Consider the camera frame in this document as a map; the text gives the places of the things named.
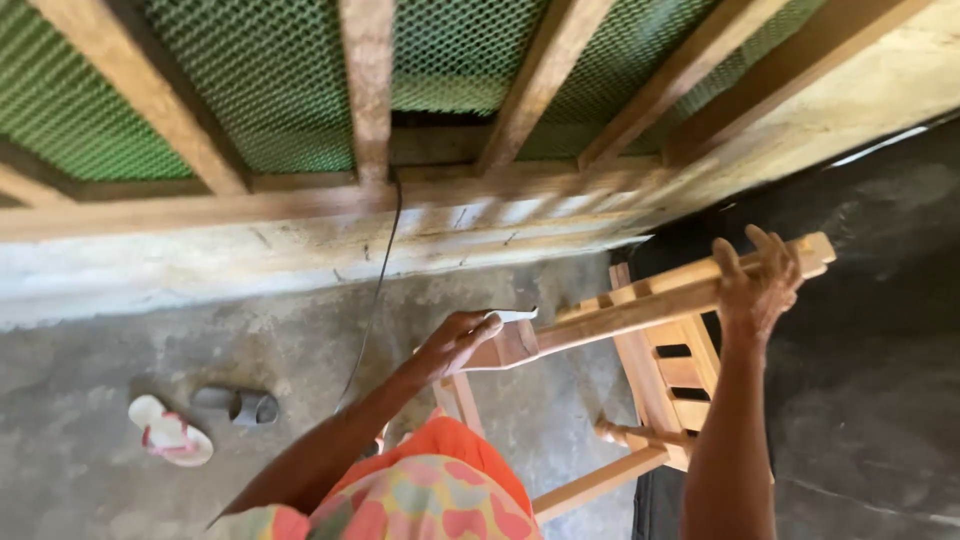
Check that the person's right hand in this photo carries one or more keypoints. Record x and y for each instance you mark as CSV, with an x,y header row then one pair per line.
x,y
757,300

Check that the person's left hand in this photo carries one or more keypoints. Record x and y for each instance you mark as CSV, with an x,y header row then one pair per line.
x,y
450,346

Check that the person's left fingers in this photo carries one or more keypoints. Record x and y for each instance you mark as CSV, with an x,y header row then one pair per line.
x,y
480,328

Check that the white sandpaper piece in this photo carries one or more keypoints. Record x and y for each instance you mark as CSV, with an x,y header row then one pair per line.
x,y
517,315

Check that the light wooden chair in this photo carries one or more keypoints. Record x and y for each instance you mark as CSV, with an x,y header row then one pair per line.
x,y
660,315

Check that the orange patterned clothing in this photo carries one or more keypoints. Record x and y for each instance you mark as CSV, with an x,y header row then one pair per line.
x,y
427,487

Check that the grey rubber sandal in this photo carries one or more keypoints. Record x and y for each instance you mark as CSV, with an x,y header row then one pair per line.
x,y
244,406

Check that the white pink flip-flop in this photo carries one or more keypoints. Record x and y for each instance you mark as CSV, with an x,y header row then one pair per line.
x,y
171,435

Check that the black floor sheet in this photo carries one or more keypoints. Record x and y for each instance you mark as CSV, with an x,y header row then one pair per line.
x,y
870,300

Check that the wooden frame with green mesh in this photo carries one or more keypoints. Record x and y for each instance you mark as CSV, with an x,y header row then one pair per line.
x,y
285,97

